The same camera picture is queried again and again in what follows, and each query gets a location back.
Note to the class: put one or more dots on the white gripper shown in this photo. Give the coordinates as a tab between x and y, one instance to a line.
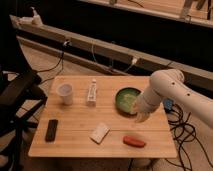
141	117

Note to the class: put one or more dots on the white sponge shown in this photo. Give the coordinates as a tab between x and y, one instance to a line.
99	133

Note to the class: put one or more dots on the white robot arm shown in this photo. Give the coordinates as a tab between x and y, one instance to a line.
170	84

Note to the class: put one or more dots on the white ceramic cup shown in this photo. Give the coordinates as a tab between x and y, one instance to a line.
65	92

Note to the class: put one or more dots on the green bowl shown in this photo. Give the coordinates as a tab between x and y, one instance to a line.
125	100

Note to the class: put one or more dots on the red sausage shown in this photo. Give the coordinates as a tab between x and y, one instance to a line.
133	142

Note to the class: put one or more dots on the blue box on floor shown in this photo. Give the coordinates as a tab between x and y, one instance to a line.
167	103

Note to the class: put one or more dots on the white tube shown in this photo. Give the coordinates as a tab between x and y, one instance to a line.
91	96

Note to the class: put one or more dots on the black remote control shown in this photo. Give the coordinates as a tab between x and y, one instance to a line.
51	130

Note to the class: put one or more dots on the black chair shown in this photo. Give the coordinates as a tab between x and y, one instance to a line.
23	87

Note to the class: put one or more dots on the grey metal rail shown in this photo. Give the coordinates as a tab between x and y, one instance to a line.
194	76

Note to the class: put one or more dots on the white bottle on rail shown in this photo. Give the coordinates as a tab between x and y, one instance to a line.
35	19

